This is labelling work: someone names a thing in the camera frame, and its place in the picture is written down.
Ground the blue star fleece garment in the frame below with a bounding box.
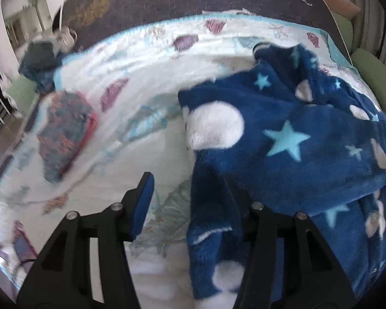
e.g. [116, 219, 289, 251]
[178, 45, 386, 308]

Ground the dark blue clothes pile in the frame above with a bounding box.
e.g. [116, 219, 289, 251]
[19, 40, 65, 94]

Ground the folded multicolour patterned cloth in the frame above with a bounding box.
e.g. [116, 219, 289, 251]
[37, 91, 97, 183]

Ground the white seashell print quilt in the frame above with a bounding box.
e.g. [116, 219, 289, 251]
[0, 13, 374, 308]

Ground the light green back pillow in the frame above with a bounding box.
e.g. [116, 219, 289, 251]
[332, 11, 354, 53]

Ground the pink cushion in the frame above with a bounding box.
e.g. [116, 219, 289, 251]
[324, 0, 361, 20]

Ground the white strappy bag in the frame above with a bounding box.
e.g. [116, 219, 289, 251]
[54, 27, 77, 53]

